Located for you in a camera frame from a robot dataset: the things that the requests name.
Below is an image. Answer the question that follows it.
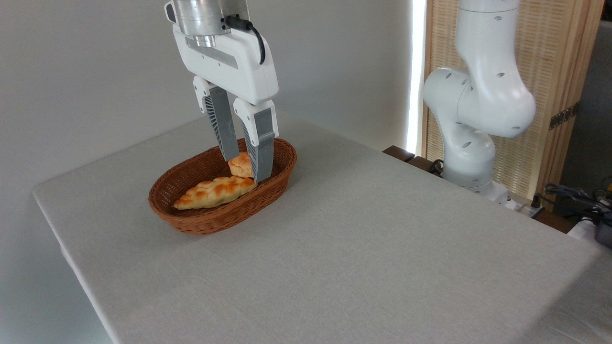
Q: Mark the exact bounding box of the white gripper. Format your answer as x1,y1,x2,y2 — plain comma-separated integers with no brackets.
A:
164,0,280,184

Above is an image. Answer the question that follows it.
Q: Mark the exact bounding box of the dark metal screen hinge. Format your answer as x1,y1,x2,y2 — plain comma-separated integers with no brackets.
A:
549,102,581,130

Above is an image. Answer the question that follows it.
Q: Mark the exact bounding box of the grey tablecloth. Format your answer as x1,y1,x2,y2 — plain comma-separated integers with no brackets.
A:
33,110,612,344

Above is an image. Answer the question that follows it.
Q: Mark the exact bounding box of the brown wicker basket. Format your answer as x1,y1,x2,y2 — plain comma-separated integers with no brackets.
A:
148,138,297,235

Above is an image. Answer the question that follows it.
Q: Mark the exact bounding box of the round bread roll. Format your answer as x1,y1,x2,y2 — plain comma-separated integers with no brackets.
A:
228,152,254,179

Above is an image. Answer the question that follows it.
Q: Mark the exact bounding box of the bundle of dark cables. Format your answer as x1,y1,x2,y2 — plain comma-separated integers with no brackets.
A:
544,178,612,226

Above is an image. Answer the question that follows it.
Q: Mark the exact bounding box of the long braided bread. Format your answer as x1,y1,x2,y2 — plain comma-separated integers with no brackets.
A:
173,176,258,211

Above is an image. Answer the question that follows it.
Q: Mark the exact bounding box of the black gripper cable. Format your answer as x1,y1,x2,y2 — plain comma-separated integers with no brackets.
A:
221,15,266,65

